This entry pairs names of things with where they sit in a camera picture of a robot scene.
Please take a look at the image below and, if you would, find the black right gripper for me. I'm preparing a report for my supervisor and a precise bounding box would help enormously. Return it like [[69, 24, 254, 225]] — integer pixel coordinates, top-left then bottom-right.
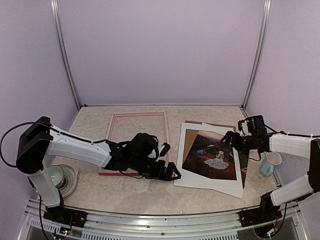
[[221, 130, 257, 156]]

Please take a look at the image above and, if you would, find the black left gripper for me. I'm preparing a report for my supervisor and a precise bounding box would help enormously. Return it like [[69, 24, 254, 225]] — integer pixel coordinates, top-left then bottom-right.
[[130, 155, 182, 182]]

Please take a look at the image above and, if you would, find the white photo mat board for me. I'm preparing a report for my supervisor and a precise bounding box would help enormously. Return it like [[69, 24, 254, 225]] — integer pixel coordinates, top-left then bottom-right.
[[174, 122, 245, 199]]

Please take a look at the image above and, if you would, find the dark landscape photo print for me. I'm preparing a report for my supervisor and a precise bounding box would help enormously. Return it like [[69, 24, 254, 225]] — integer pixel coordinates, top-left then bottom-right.
[[182, 131, 249, 185]]

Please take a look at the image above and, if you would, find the pink wooden picture frame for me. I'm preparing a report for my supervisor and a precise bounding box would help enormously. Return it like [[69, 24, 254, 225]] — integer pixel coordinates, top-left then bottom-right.
[[98, 111, 175, 181]]

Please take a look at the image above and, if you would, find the clear acrylic glass sheet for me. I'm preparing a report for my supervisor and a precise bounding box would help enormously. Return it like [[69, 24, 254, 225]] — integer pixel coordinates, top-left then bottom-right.
[[106, 111, 170, 146]]

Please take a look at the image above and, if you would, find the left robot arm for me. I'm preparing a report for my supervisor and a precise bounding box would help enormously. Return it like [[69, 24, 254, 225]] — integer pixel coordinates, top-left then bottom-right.
[[16, 116, 182, 228]]

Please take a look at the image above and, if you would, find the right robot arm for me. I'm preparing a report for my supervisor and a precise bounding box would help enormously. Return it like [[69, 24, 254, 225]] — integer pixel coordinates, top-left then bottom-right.
[[220, 115, 320, 227]]

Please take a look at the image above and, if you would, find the brown cardboard backing board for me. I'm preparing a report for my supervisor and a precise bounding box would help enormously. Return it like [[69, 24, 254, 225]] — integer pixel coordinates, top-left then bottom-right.
[[182, 122, 236, 162]]

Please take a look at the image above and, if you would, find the light blue ceramic mug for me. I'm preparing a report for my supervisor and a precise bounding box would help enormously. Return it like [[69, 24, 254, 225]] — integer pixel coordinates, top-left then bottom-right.
[[259, 152, 282, 177]]

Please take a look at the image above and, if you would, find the green ceramic bowl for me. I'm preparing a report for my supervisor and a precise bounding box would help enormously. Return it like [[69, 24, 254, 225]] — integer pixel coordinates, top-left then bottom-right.
[[47, 165, 65, 188]]

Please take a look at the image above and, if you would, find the aluminium front rail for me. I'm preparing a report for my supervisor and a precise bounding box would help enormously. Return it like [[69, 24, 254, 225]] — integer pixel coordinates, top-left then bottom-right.
[[17, 198, 309, 240]]

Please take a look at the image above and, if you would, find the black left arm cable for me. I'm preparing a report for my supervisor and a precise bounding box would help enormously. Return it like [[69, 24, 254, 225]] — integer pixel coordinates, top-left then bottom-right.
[[0, 121, 53, 168]]

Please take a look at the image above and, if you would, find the right aluminium corner post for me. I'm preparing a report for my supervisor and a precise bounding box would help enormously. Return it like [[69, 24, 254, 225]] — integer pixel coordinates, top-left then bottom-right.
[[241, 0, 272, 112]]

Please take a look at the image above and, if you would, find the aluminium corner post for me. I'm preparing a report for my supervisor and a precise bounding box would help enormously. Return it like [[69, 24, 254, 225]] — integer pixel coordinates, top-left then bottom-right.
[[50, 0, 82, 111], [241, 0, 272, 112]]

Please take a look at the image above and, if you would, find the left aluminium corner post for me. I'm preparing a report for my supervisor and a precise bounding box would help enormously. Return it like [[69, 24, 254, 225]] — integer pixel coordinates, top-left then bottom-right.
[[50, 0, 82, 111]]

